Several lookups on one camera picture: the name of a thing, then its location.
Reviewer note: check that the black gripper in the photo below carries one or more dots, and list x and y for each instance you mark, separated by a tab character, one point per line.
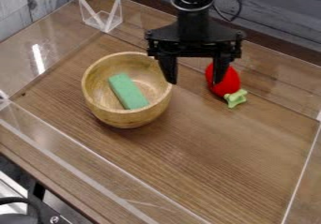
194	36

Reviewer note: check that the clear acrylic corner bracket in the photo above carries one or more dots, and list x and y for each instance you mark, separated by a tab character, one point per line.
101	20

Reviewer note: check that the brown wooden bowl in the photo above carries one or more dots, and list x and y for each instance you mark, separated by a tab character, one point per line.
147	77

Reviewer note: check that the green rectangular block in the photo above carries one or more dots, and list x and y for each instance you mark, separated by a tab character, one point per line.
127	92

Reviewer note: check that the red toy strawberry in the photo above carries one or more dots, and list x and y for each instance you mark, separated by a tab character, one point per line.
228	88

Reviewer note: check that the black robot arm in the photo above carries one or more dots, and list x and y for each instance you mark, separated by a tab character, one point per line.
195	5

